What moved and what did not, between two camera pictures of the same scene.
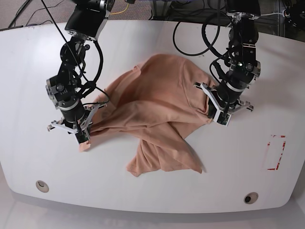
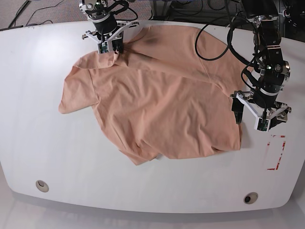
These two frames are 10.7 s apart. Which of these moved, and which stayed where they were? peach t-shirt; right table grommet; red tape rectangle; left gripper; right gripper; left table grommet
Moved: peach t-shirt; right gripper; left gripper
Stayed: left table grommet; red tape rectangle; right table grommet
